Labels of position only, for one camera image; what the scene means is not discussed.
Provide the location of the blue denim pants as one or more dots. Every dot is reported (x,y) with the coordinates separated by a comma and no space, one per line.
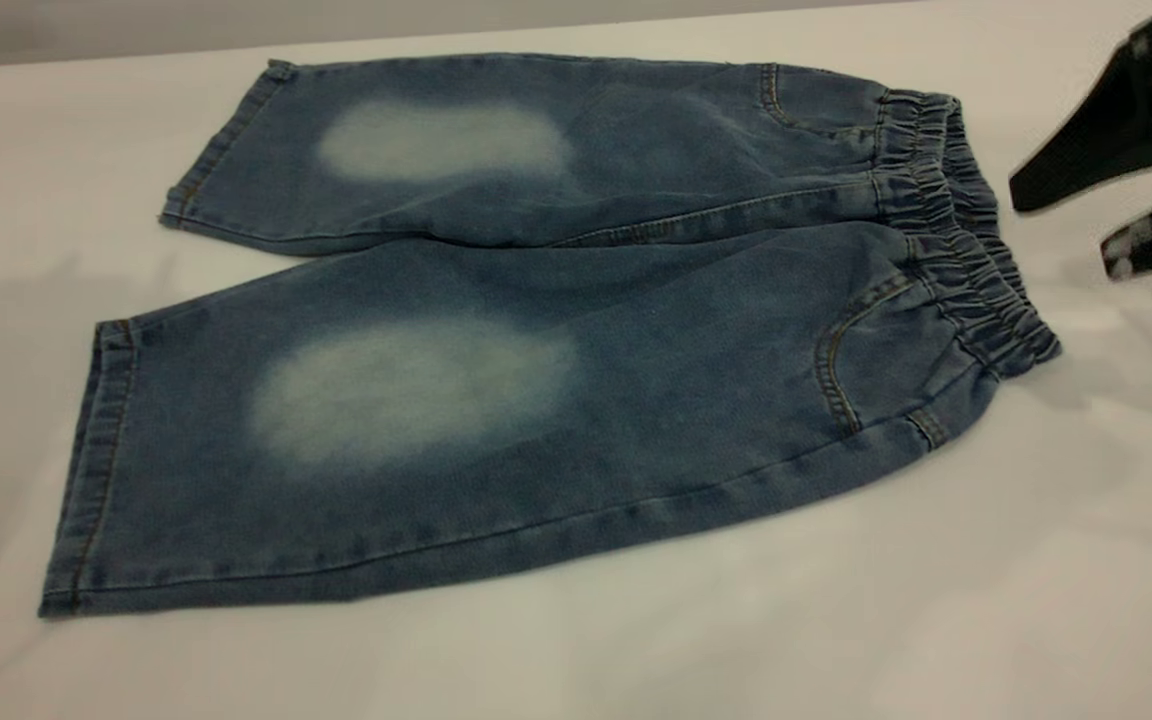
(636,300)

